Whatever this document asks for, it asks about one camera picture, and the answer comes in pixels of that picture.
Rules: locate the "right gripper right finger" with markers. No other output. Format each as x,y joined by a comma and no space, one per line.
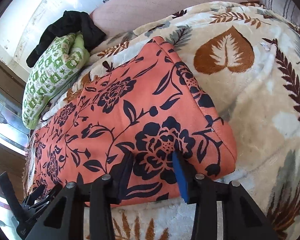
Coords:
241,216

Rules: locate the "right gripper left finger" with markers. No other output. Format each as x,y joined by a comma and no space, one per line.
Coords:
64,216

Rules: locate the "orange black floral garment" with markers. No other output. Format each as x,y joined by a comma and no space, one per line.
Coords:
151,106

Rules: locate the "leaf pattern plush blanket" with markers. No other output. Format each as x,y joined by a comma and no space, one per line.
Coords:
247,59

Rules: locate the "green white checkered pillow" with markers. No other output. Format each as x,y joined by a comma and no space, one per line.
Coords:
64,57

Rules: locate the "black cloth on pillow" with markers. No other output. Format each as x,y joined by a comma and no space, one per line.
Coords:
70,22

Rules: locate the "brown wooden door frame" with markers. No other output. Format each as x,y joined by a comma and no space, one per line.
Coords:
14,136

